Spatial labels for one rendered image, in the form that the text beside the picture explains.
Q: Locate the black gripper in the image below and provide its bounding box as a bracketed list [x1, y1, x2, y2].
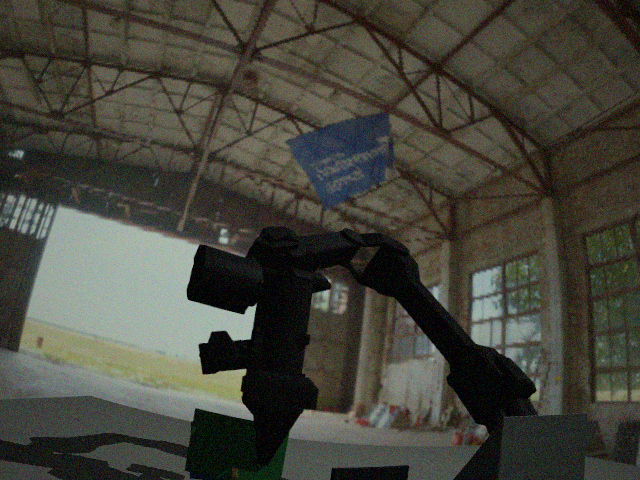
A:
[240, 318, 319, 466]

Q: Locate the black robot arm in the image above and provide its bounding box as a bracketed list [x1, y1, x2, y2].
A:
[187, 226, 538, 435]

